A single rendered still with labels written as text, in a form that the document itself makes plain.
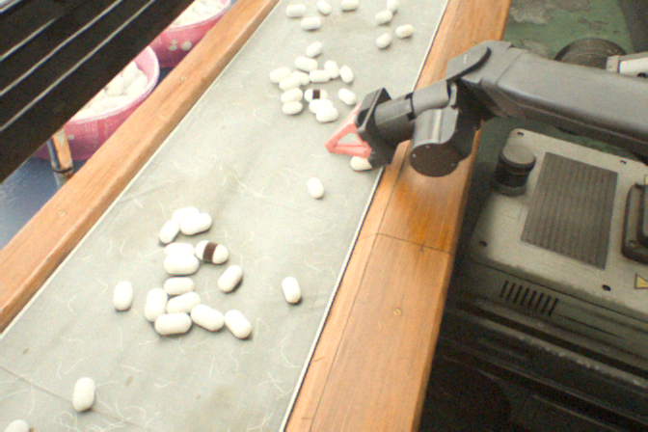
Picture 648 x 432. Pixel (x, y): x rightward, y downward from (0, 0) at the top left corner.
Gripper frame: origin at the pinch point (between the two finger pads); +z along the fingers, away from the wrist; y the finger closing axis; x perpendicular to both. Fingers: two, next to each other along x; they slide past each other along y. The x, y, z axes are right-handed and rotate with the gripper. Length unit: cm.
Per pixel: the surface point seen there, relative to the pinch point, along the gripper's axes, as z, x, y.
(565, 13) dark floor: 14, 89, -225
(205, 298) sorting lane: 5.1, -2.2, 29.4
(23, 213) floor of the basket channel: 32.9, -16.4, 20.4
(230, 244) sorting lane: 5.7, -2.6, 21.0
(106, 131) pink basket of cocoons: 26.3, -17.7, 6.2
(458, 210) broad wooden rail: -15.1, 11.3, 7.0
